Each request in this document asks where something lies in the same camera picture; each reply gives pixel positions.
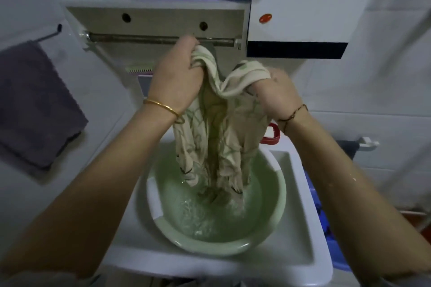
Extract person's right hand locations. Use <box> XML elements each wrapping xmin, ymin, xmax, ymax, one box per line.
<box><xmin>251</xmin><ymin>67</ymin><xmax>303</xmax><ymax>126</ymax></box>

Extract person's left hand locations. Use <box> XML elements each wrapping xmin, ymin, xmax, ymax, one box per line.
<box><xmin>147</xmin><ymin>35</ymin><xmax>206</xmax><ymax>116</ymax></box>

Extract red soap dish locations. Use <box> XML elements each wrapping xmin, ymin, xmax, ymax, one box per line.
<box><xmin>259</xmin><ymin>123</ymin><xmax>281</xmax><ymax>145</ymax></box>

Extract cream leaf-patterned clothes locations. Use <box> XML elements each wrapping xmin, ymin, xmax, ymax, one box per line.
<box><xmin>172</xmin><ymin>44</ymin><xmax>273</xmax><ymax>203</ymax></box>

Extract light green plastic basin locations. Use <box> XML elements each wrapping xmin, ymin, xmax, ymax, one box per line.
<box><xmin>146</xmin><ymin>148</ymin><xmax>287</xmax><ymax>257</ymax></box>

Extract person's right forearm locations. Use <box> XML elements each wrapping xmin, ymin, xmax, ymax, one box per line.
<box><xmin>284</xmin><ymin>108</ymin><xmax>431</xmax><ymax>281</ymax></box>

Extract person's left forearm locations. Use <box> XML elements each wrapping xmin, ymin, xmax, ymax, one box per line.
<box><xmin>0</xmin><ymin>105</ymin><xmax>182</xmax><ymax>281</ymax></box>

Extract person's grey patterned shirt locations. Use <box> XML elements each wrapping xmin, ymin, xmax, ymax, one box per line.
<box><xmin>0</xmin><ymin>270</ymin><xmax>431</xmax><ymax>287</ymax></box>

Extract gold bangle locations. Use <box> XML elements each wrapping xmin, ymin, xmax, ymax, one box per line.
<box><xmin>143</xmin><ymin>98</ymin><xmax>186</xmax><ymax>124</ymax></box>

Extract green and pink scrub brush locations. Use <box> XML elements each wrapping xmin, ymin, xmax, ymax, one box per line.
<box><xmin>125</xmin><ymin>65</ymin><xmax>154</xmax><ymax>74</ymax></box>

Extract rusty metal towel bar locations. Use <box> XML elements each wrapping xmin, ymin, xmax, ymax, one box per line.
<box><xmin>79</xmin><ymin>29</ymin><xmax>243</xmax><ymax>50</ymax></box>

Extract dark grey cloth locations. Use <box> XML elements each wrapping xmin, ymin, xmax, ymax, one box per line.
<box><xmin>336</xmin><ymin>140</ymin><xmax>360</xmax><ymax>160</ymax></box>

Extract white ceramic sink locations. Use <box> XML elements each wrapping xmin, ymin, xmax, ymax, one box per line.
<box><xmin>101</xmin><ymin>135</ymin><xmax>334</xmax><ymax>287</ymax></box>

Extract dark purple towel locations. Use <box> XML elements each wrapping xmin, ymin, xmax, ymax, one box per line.
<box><xmin>0</xmin><ymin>41</ymin><xmax>89</xmax><ymax>170</ymax></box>

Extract blue plastic basin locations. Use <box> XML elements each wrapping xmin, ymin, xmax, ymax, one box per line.
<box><xmin>304</xmin><ymin>169</ymin><xmax>351</xmax><ymax>272</ymax></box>

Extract red bucket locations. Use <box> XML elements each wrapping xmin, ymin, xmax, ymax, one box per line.
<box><xmin>400</xmin><ymin>211</ymin><xmax>431</xmax><ymax>234</ymax></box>

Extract thin cord bracelet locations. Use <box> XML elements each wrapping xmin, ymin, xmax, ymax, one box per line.
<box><xmin>277</xmin><ymin>104</ymin><xmax>309</xmax><ymax>133</ymax></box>

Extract white wall box grey ribbed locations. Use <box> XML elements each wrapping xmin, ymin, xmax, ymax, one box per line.
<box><xmin>137</xmin><ymin>74</ymin><xmax>154</xmax><ymax>96</ymax></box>

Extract white wall cabinet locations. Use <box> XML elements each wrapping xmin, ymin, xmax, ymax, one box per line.
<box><xmin>62</xmin><ymin>0</ymin><xmax>391</xmax><ymax>60</ymax></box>

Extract metal towel rail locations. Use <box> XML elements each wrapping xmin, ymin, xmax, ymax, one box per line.
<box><xmin>0</xmin><ymin>23</ymin><xmax>63</xmax><ymax>54</ymax></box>

